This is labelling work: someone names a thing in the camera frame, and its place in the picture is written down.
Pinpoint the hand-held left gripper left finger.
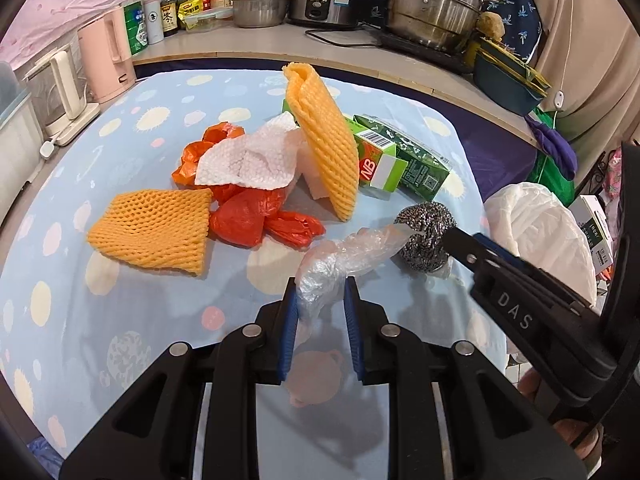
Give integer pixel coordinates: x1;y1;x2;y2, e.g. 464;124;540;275
59;276;301;480

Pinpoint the beige curtain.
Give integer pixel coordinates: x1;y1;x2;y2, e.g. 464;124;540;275
529;0;640;133

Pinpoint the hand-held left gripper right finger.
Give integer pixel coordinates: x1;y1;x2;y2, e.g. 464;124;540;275
344;276;588;480

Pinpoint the clear plastic container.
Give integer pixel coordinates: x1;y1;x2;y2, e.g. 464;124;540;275
0;62;43;226

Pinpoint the purple cloth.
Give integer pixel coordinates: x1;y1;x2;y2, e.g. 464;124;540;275
530;115;579;181

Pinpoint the small steel pot with lid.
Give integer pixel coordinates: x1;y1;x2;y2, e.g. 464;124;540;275
231;0;292;29

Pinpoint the yellow brown sponge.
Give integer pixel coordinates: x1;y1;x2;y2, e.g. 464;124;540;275
475;10;506;41

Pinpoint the orange foam fruit net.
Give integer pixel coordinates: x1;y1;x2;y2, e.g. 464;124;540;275
282;61;361;222
86;187;214;277

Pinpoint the white crumpled tissue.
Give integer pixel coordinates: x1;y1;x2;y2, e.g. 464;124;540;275
296;142;332;202

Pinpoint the black power cable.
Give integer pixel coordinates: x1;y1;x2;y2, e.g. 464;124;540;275
305;24;387;49

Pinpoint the person's right hand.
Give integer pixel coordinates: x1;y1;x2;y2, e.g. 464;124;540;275
517;372;603;468

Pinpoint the pink kettle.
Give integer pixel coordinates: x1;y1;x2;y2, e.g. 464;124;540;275
77;7;137;106

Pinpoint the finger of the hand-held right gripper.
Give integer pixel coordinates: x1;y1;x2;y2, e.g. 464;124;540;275
474;232;597;314
442;227;506;289

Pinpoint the black induction cooktop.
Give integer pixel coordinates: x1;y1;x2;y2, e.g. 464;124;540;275
370;24;476;62

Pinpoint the white label bottle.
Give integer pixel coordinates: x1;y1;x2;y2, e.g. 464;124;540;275
142;0;166;45

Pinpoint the light green drink carton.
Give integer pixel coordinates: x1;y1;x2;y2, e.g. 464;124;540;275
352;115;401;192

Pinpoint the green bag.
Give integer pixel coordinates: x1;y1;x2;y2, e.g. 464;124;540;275
529;107;577;207

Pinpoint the red plastic bag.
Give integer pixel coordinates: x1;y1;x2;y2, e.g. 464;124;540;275
209;184;326;251
171;121;247;191

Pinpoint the clear food container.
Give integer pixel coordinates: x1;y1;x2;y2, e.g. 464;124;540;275
182;7;235;31

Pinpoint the large steel steamer pot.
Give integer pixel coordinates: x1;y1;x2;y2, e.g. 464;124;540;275
384;0;501;53

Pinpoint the white textured sheet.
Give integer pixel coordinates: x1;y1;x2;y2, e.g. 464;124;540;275
194;112;303;192

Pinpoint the steel wool scrubber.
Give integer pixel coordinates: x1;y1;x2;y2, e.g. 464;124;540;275
393;201;457;275

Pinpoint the dark soy sauce bottle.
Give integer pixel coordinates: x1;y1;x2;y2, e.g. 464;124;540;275
159;0;180;38

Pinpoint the pink dotted cloth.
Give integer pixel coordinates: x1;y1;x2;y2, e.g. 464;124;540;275
0;0;168;68

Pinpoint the green tin can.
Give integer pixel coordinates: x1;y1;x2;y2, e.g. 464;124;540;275
122;0;149;56

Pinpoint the white electric kettle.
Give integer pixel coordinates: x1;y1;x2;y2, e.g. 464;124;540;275
22;42;102;147

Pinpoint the dark green drink carton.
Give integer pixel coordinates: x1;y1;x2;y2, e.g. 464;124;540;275
387;127;452;197

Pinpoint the teal plastic basin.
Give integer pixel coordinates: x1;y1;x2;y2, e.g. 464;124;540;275
472;52;549;116

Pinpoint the clear plastic wrap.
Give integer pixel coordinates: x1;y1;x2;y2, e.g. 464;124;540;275
295;224;416;323

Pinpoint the blue printed cloth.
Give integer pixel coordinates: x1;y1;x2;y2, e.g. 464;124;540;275
0;67;507;461

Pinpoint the white box green print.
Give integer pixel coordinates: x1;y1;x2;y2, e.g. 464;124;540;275
570;194;614;267

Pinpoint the waste bin with white liner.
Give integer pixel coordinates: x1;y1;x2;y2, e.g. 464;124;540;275
484;182;599;307

